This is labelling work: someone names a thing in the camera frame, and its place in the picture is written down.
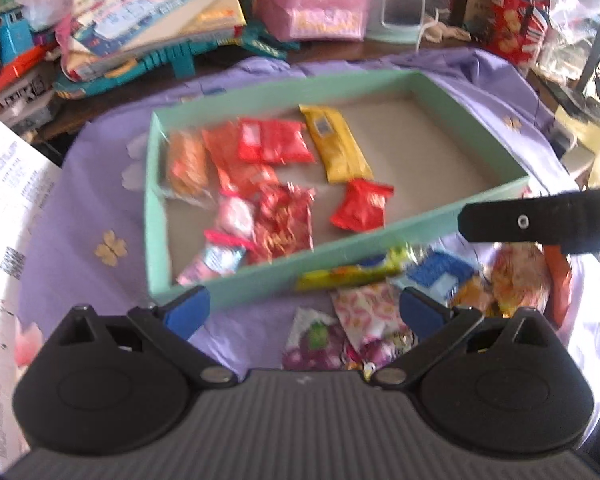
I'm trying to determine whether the mint green appliance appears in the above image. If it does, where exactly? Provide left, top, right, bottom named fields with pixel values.
left=366, top=0, right=432, bottom=44

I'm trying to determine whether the orange chip bag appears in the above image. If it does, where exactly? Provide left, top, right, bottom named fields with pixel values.
left=544, top=247, right=574, bottom=328

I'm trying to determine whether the grey printed box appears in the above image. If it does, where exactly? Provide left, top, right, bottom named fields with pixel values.
left=0, top=67, right=56, bottom=121

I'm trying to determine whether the purple grape candy packet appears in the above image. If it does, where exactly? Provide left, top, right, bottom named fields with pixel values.
left=281, top=306, right=347, bottom=372

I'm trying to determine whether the purple floral blanket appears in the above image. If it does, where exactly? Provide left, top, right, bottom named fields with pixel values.
left=10, top=47, right=600, bottom=386

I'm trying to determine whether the orange cake packet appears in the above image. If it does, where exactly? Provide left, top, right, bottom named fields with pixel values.
left=166, top=130, right=214, bottom=202

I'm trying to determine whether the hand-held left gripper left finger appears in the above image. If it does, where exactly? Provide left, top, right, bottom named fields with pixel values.
left=55, top=285, right=233, bottom=388

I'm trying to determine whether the blue snack packet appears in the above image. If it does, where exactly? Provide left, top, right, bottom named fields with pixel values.
left=409, top=251, right=482, bottom=307

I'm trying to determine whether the orange yellow snack bag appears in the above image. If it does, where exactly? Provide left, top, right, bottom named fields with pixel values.
left=484, top=244, right=552, bottom=317

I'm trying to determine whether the white instruction sheet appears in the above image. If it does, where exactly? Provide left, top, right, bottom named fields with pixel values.
left=0, top=106, right=64, bottom=463

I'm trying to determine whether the long orange snack packet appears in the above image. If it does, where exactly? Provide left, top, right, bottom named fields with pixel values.
left=201, top=126, right=281, bottom=197

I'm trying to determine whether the yellow snack packet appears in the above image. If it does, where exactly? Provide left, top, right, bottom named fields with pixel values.
left=299, top=104, right=374, bottom=185

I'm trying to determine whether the children's picture book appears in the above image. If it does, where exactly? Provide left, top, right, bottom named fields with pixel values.
left=61, top=0, right=249, bottom=82

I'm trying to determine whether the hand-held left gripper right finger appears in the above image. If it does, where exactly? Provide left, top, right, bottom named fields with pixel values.
left=372, top=287, right=553, bottom=388

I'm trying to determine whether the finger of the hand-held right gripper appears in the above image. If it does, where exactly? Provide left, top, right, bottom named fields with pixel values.
left=457, top=186, right=600, bottom=257

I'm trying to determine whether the teal toy track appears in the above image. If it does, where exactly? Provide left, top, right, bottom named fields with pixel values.
left=54, top=24, right=302, bottom=97

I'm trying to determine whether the pink candy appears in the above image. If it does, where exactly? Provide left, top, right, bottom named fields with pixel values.
left=216, top=194, right=257, bottom=237

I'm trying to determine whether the small red snack packet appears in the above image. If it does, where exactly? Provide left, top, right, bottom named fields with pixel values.
left=329, top=178, right=396, bottom=232

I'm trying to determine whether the red cookie box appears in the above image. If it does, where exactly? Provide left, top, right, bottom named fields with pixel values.
left=489, top=0, right=552, bottom=64

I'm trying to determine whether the dark printed box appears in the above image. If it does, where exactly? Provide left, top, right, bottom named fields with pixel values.
left=452, top=0, right=496, bottom=46

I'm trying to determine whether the pink gift bag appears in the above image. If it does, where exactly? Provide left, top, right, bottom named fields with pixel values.
left=256, top=0, right=377, bottom=42

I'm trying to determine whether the yellow green bar packet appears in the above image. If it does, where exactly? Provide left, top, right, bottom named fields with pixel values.
left=295, top=246, right=422, bottom=292

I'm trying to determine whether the white pink floral packet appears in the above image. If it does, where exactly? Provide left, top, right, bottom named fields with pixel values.
left=329, top=284, right=414, bottom=352

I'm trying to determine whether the large red snack packet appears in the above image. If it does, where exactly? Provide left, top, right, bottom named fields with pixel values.
left=236, top=117, right=316, bottom=166

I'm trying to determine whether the mint green cardboard box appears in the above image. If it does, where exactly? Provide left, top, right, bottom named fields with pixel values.
left=144, top=70, right=532, bottom=306

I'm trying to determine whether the red gold-print candy packet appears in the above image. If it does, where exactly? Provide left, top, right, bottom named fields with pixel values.
left=253, top=184, right=317, bottom=262

